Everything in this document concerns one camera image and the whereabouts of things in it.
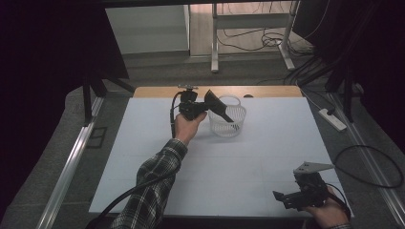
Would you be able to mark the white power strip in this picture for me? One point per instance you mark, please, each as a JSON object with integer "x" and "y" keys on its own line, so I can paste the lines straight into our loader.
{"x": 332, "y": 120}

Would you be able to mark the white desk frame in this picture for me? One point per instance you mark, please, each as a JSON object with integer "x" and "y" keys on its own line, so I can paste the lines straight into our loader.
{"x": 248, "y": 21}

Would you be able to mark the aluminium rail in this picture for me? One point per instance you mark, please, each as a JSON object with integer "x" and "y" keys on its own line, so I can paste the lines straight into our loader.
{"x": 68, "y": 175}
{"x": 366, "y": 152}

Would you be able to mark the white cabinet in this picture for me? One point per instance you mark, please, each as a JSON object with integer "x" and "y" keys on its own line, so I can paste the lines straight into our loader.
{"x": 146, "y": 28}

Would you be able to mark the white mesh basket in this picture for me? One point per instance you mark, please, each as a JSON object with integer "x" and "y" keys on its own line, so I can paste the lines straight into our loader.
{"x": 234, "y": 129}

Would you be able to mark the white table mat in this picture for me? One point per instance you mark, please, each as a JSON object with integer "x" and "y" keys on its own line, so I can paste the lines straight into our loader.
{"x": 238, "y": 165}

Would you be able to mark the black metal stand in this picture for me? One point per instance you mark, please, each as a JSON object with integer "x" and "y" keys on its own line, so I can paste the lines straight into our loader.
{"x": 86, "y": 101}
{"x": 347, "y": 98}

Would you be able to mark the person's right hand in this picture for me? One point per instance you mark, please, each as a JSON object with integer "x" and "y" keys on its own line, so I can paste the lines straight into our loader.
{"x": 331, "y": 213}

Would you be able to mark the black curtain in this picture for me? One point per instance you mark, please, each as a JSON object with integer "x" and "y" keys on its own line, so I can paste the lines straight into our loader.
{"x": 47, "y": 47}
{"x": 366, "y": 38}

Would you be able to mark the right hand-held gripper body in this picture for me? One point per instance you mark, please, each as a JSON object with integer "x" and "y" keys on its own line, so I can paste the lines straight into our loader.
{"x": 310, "y": 194}

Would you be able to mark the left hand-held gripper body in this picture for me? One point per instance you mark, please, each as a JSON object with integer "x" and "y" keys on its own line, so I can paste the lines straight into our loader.
{"x": 189, "y": 106}

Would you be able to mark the black comb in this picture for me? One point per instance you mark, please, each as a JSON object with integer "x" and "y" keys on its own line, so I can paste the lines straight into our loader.
{"x": 217, "y": 101}

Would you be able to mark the person's left hand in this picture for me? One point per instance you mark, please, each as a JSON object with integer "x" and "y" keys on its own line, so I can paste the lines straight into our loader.
{"x": 186, "y": 129}

